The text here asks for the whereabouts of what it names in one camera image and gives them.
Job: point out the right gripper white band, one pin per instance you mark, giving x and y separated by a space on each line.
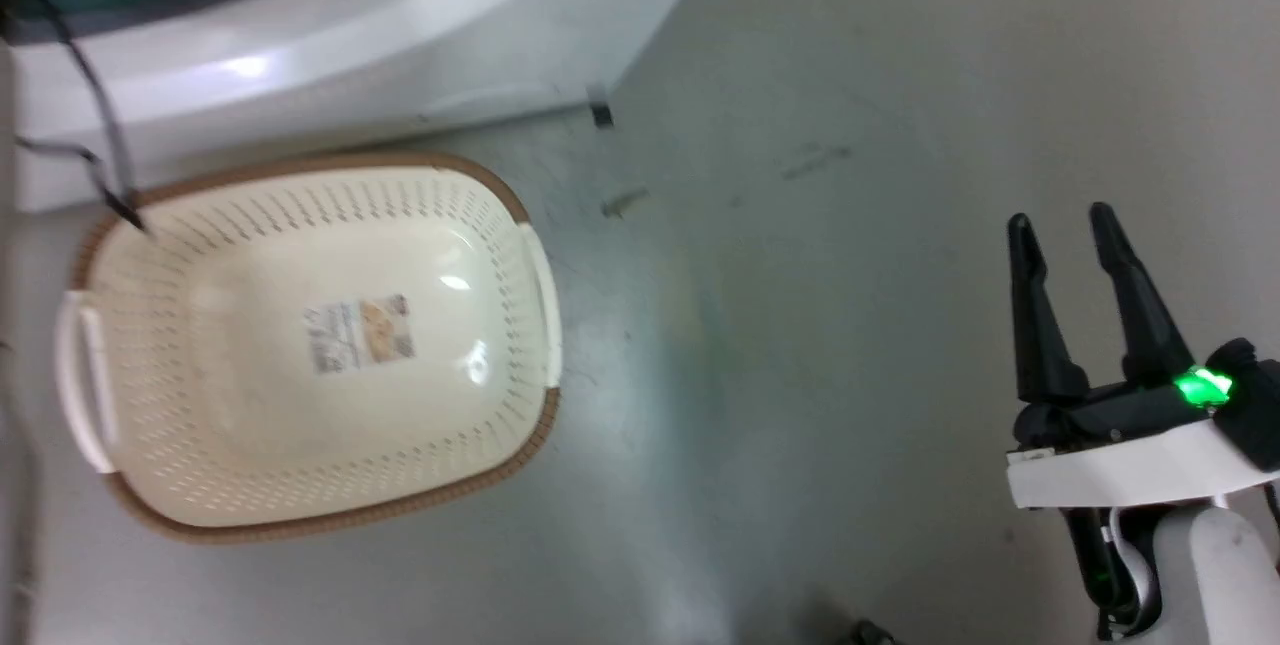
1130 465

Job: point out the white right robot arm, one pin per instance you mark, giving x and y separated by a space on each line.
1220 575

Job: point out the dark robot base part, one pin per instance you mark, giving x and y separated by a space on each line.
872 633

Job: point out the black washing machine foot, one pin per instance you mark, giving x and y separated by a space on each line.
601 114

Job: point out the white washing machine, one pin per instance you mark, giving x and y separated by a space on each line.
420 15

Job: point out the cream laundry basket brown rim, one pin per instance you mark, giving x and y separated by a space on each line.
300 445

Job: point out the paper label sticker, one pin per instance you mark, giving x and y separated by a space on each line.
360 335

